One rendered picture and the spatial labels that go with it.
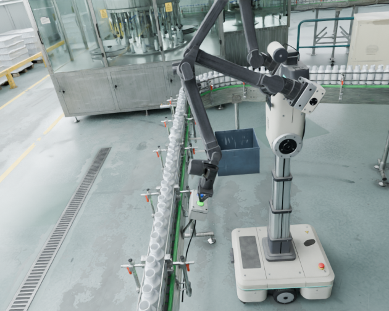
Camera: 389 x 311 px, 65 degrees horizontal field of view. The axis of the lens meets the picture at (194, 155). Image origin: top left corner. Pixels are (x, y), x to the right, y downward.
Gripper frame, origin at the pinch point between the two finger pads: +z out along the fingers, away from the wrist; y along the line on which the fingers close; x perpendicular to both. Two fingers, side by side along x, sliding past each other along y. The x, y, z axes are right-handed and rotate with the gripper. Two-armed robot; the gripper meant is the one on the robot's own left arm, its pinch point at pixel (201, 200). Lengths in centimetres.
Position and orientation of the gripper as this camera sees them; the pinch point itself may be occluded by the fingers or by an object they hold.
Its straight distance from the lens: 143.3
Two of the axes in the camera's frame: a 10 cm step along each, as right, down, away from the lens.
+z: -2.3, 8.3, 5.1
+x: 9.7, 2.1, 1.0
